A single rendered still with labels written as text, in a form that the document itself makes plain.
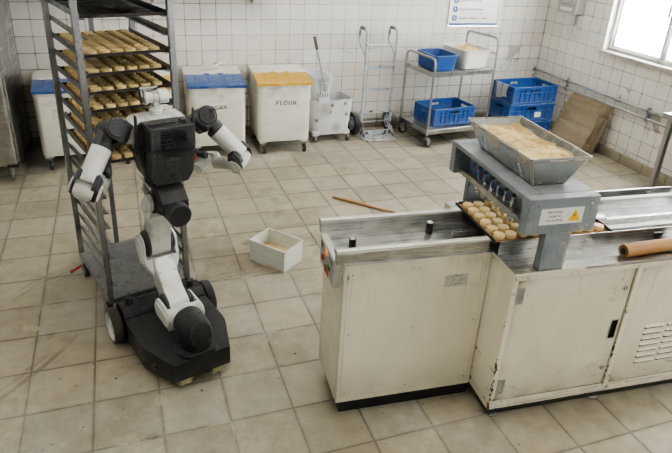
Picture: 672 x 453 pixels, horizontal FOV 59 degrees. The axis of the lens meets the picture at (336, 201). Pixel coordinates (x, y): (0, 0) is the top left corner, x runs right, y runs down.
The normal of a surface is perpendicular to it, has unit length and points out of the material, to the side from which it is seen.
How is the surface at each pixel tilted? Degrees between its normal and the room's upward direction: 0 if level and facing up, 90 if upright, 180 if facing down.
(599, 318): 90
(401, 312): 90
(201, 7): 90
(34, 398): 0
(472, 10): 90
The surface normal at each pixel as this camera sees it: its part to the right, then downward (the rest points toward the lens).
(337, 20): 0.32, 0.42
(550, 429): 0.05, -0.90
